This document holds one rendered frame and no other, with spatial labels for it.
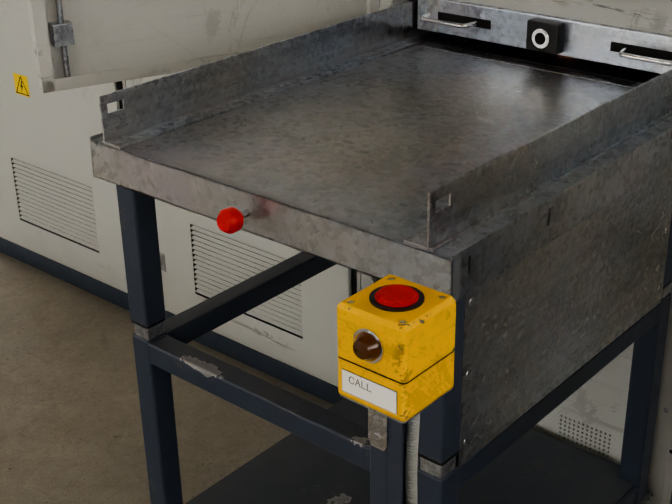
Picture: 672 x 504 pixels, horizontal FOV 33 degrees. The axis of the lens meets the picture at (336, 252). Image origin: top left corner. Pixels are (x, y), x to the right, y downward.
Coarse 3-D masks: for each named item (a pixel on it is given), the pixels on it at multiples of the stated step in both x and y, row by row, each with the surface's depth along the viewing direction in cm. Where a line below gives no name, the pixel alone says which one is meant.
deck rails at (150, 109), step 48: (288, 48) 178; (336, 48) 187; (384, 48) 196; (144, 96) 158; (192, 96) 165; (240, 96) 172; (624, 96) 149; (528, 144) 133; (576, 144) 142; (432, 192) 120; (480, 192) 127; (528, 192) 136; (432, 240) 122
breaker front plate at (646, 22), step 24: (480, 0) 193; (504, 0) 190; (528, 0) 187; (552, 0) 184; (576, 0) 181; (600, 0) 178; (624, 0) 175; (648, 0) 173; (624, 24) 177; (648, 24) 174
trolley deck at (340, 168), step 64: (384, 64) 188; (448, 64) 188; (512, 64) 187; (192, 128) 160; (256, 128) 160; (320, 128) 160; (384, 128) 159; (448, 128) 159; (512, 128) 158; (192, 192) 146; (256, 192) 138; (320, 192) 138; (384, 192) 138; (576, 192) 139; (320, 256) 134; (384, 256) 127; (448, 256) 121; (512, 256) 130
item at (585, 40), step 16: (448, 0) 196; (448, 16) 197; (464, 16) 195; (480, 16) 192; (496, 16) 190; (512, 16) 188; (528, 16) 186; (544, 16) 184; (448, 32) 198; (464, 32) 196; (480, 32) 194; (496, 32) 191; (512, 32) 189; (576, 32) 181; (592, 32) 180; (608, 32) 178; (624, 32) 176; (640, 32) 174; (576, 48) 182; (592, 48) 181; (608, 48) 179; (640, 48) 175; (656, 48) 173; (624, 64) 178; (640, 64) 176; (656, 64) 174
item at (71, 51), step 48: (48, 0) 177; (96, 0) 180; (144, 0) 184; (192, 0) 188; (240, 0) 192; (288, 0) 196; (336, 0) 201; (48, 48) 177; (96, 48) 183; (144, 48) 187; (192, 48) 191; (240, 48) 195
